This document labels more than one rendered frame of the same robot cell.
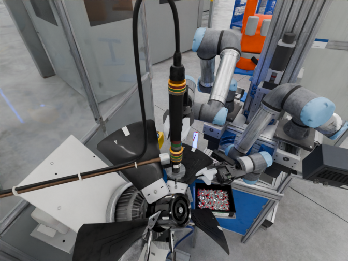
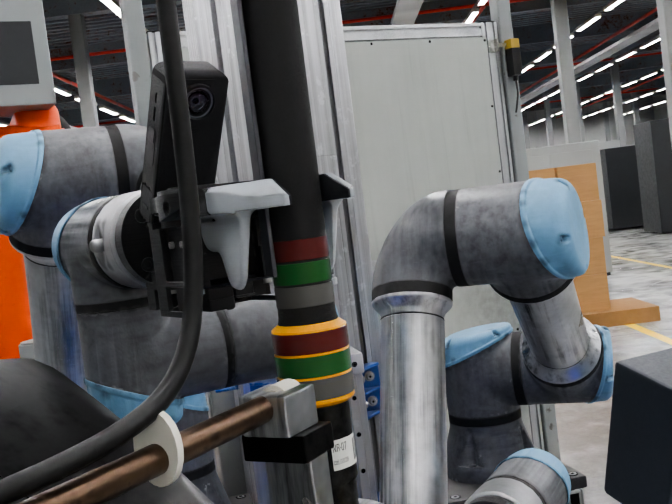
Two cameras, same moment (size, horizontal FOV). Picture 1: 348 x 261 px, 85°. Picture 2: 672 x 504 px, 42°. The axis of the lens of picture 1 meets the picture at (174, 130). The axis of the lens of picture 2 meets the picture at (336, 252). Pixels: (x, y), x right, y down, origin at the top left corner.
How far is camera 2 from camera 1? 0.51 m
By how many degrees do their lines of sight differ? 55
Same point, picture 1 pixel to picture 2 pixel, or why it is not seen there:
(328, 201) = not seen: outside the picture
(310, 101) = (523, 189)
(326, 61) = not seen: hidden behind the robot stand
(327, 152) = (653, 370)
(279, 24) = (244, 152)
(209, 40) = (76, 155)
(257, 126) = (421, 383)
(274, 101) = (422, 261)
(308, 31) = (333, 151)
